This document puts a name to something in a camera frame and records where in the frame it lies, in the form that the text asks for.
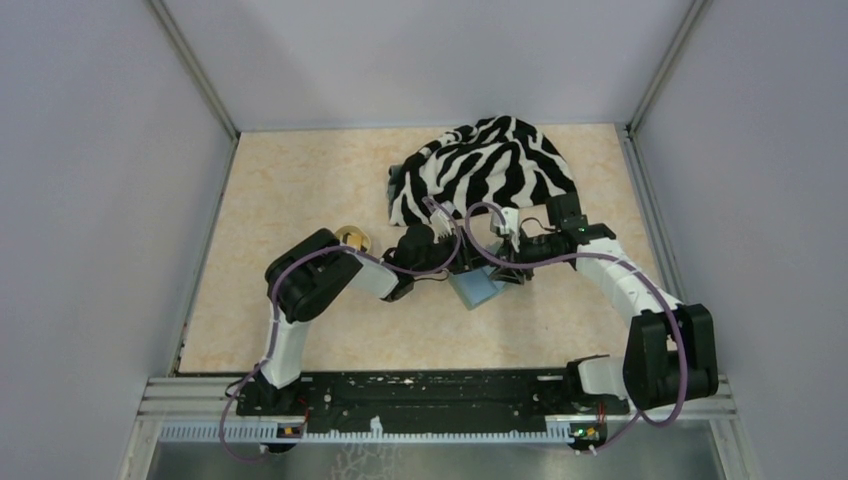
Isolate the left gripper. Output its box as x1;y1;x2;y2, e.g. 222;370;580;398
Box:
412;225;494;277

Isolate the light blue card holder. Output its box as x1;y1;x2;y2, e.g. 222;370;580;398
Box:
447;242;509;310

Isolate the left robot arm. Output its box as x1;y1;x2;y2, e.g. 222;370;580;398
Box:
256;224;489;414

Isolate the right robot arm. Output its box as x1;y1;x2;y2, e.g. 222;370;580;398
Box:
491;194;719;412

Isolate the beige oval card tray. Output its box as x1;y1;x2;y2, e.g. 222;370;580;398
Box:
334;225;372;253

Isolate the zebra striped cloth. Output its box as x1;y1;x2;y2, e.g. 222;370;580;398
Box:
387;115;577;227

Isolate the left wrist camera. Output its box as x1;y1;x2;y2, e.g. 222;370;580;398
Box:
429;201;456;240

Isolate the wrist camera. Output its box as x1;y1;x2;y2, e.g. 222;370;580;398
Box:
429;201;456;240
490;207;520;251

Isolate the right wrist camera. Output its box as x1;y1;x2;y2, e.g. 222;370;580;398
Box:
490;207;520;251

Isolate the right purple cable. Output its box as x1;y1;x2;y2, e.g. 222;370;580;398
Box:
463;201;690;455

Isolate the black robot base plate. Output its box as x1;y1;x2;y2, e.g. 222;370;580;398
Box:
236;368;630;434

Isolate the white slotted cable duct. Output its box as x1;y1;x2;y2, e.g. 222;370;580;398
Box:
158;417;575;445

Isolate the aluminium frame rail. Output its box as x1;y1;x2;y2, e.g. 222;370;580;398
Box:
137;376;738;420

